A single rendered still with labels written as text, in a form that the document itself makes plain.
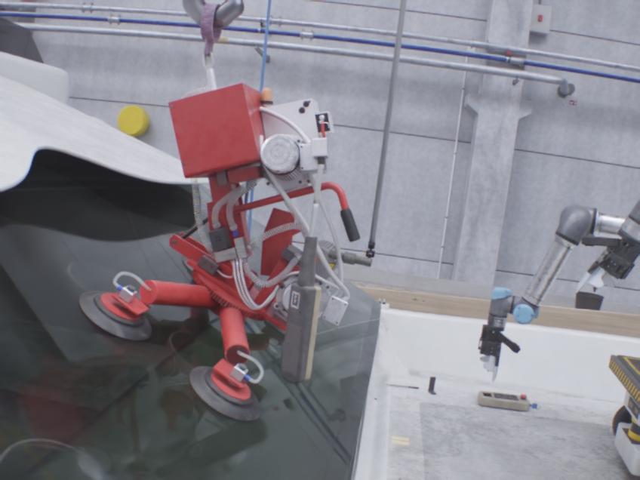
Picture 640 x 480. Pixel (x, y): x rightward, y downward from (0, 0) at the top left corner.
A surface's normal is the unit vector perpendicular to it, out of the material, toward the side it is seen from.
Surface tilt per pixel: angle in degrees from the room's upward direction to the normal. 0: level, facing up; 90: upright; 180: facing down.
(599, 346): 90
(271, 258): 90
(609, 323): 90
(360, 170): 90
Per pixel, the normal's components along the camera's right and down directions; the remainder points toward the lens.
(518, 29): -0.10, 0.12
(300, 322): -0.66, 0.02
